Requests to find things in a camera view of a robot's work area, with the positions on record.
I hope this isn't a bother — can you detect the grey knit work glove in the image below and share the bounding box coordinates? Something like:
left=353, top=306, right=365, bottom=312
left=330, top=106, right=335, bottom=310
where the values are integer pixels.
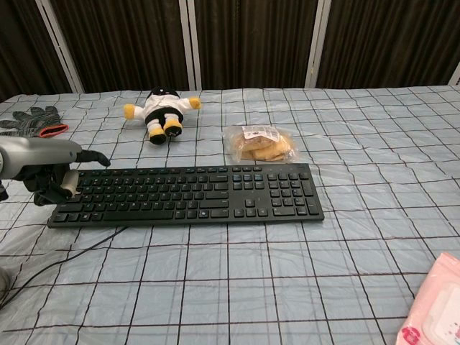
left=0, top=106, right=70, bottom=139

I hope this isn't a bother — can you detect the blue checked tablecloth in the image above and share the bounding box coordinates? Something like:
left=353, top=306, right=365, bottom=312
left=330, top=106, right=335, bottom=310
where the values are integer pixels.
left=0, top=85, right=460, bottom=345

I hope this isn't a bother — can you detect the bagged bread in clear plastic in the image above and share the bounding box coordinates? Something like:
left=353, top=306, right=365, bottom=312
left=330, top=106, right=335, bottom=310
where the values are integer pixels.
left=221, top=124, right=300, bottom=163

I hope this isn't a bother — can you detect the pink wet wipes pack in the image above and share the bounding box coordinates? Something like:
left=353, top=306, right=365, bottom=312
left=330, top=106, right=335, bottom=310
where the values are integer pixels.
left=395, top=252, right=460, bottom=345

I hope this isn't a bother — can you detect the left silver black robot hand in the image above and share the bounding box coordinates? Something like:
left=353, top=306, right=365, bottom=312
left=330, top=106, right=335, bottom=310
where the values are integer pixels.
left=0, top=135, right=111, bottom=207

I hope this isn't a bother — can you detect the black white yellow plush toy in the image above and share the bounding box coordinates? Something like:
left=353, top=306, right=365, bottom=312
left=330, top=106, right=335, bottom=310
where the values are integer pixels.
left=123, top=86, right=203, bottom=146

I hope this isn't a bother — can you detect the black computer keyboard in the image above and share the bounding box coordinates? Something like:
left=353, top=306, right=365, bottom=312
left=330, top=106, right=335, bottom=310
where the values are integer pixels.
left=47, top=163, right=325, bottom=231

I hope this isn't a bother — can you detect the white framed dark folding screen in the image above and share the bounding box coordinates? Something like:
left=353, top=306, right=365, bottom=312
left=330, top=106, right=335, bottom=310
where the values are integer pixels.
left=0, top=0, right=460, bottom=103

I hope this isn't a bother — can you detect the thin black cable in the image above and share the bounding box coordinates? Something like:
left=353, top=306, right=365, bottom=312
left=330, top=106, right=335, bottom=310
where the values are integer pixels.
left=0, top=225, right=129, bottom=310

